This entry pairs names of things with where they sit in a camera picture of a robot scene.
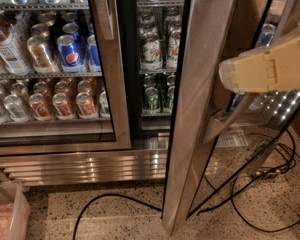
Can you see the front diet dew can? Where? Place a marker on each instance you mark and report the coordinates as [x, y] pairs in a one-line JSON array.
[[150, 52]]

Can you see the gold soda can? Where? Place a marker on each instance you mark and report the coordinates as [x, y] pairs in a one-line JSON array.
[[42, 56]]

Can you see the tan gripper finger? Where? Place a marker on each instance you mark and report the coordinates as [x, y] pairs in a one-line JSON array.
[[266, 68]]

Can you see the green soda can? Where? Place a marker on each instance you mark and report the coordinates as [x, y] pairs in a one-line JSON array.
[[151, 100]]

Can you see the silver blue can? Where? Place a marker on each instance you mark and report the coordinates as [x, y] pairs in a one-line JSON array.
[[266, 35]]

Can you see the glass fridge door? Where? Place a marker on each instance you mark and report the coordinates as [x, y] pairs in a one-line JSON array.
[[40, 108], [246, 127]]

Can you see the brown tea bottle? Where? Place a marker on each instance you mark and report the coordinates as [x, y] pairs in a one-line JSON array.
[[13, 53]]

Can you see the clear plastic bin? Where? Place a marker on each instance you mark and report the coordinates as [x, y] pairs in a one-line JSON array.
[[14, 212]]

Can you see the blue pepsi can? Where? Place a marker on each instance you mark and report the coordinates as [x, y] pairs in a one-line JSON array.
[[71, 54]]

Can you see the diet dew can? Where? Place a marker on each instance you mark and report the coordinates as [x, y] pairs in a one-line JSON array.
[[173, 49], [150, 52]]

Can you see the steel fridge base grille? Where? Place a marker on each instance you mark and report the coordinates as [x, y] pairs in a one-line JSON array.
[[150, 159]]

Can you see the red soda can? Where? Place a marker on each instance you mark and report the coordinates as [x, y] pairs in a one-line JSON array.
[[85, 104]]

